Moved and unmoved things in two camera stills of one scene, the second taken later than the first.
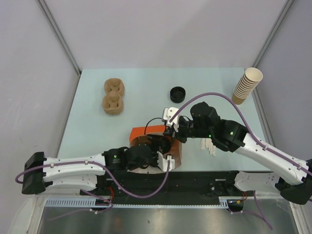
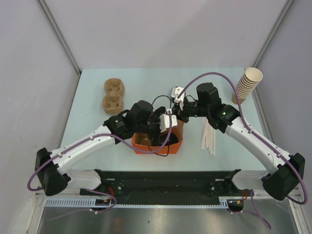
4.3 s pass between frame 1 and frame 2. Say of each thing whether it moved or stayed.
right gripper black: moved
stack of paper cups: stayed
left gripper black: moved
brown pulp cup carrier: stayed
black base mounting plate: stayed
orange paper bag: moved
